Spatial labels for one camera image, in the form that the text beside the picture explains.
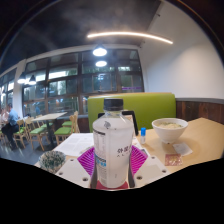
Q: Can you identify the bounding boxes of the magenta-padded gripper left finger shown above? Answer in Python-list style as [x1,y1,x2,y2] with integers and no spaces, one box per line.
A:
[54,146,98,189]

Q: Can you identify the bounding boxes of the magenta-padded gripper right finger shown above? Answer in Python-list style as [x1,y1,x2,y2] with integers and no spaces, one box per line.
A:
[128,145,172,189]

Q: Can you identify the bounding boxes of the clear plastic water bottle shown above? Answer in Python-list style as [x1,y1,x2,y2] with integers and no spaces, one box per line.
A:
[92,98,135,190]

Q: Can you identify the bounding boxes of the green speckled ceramic mug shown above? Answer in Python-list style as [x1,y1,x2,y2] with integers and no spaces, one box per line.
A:
[38,150,67,174]

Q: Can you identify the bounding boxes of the small red paper packet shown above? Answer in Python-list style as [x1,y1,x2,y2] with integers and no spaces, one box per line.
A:
[164,153,184,167]

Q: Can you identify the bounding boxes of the white printed paper sheets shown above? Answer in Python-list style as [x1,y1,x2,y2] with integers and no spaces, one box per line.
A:
[53,132,96,158]

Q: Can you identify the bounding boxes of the small blue-capped white bottle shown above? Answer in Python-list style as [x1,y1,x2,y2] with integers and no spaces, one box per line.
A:
[140,127,147,145]

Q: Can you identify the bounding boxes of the white ceramic bowl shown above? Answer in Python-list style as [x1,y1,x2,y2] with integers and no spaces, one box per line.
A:
[151,117,189,145]

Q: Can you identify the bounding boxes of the group of green-seated wooden chairs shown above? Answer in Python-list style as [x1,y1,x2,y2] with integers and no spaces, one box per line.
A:
[0,110,81,151]

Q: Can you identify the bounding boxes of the light wooden dining table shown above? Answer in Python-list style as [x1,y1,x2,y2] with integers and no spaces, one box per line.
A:
[31,111,68,148]

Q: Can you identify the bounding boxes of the green upholstered bench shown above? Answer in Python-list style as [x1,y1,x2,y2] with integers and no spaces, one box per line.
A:
[87,92,177,134]

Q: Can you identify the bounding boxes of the person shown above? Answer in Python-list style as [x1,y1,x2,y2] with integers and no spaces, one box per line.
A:
[0,103,20,148]
[0,108,9,125]

